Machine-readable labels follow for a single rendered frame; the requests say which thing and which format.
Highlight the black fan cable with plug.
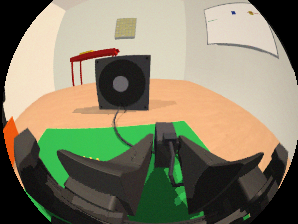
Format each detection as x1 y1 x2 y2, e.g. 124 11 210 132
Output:
113 105 184 188

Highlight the green flat board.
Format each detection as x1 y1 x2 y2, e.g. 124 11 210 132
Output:
24 121 209 224

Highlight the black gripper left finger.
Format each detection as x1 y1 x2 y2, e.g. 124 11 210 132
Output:
56 133 154 216

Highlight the black cooling fan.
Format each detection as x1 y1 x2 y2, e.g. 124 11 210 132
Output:
94 55 152 111

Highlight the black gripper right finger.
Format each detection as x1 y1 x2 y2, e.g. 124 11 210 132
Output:
177 135 265 214

